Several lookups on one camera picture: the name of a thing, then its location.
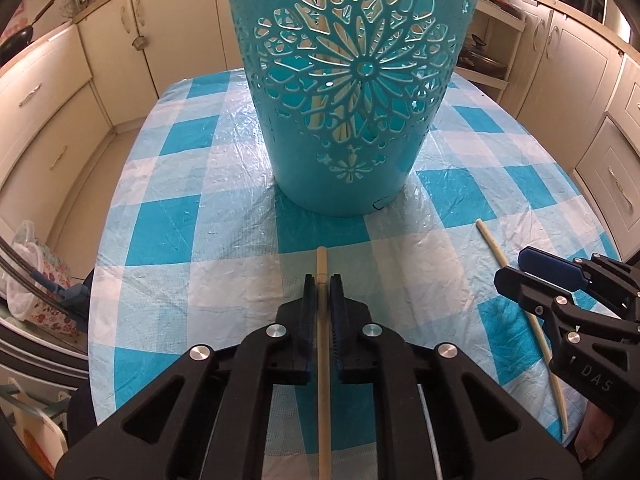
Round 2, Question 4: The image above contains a white plastic bag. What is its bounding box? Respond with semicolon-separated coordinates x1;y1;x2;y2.
9;219;40;263

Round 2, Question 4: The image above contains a beige wooden chopstick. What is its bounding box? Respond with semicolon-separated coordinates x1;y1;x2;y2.
475;219;571;435
315;246;332;480

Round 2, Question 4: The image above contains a blue checkered plastic tablecloth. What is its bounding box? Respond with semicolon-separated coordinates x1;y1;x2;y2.
87;67;623;480

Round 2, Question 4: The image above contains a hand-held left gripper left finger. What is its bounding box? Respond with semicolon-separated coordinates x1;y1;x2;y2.
55;274;320;480

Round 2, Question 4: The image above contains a person's right hand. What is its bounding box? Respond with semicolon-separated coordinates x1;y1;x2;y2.
574;402;621;465

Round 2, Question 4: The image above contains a pot with glass lid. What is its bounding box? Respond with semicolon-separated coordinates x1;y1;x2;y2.
457;35;507;77

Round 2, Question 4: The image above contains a floral printed plastic bag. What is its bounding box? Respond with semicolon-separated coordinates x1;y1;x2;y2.
10;245;82;332

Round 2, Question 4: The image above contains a teal cutout plastic basket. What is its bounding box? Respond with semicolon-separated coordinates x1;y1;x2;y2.
220;0;488;218

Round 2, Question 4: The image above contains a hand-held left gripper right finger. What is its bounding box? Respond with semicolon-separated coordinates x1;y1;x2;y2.
327;274;583;480

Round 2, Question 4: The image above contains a blue white checkered tablecloth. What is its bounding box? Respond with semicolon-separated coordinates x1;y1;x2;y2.
87;67;623;480

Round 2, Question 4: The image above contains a cream drawer cabinet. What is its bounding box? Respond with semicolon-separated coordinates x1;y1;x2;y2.
0;25;121;203

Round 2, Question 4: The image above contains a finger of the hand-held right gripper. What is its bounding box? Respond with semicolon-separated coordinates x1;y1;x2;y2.
494;266;640;413
517;246;640;321

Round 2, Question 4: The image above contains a cream cabinet with panel doors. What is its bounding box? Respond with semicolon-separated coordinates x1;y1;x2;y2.
515;6;640;267

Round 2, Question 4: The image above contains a white open shelf unit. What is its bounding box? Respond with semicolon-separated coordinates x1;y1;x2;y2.
450;0;527;106

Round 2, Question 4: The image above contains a white folding chair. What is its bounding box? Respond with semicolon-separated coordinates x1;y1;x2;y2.
0;379;72;480

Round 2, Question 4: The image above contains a black frying pan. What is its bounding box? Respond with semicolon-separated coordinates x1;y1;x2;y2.
0;0;59;67

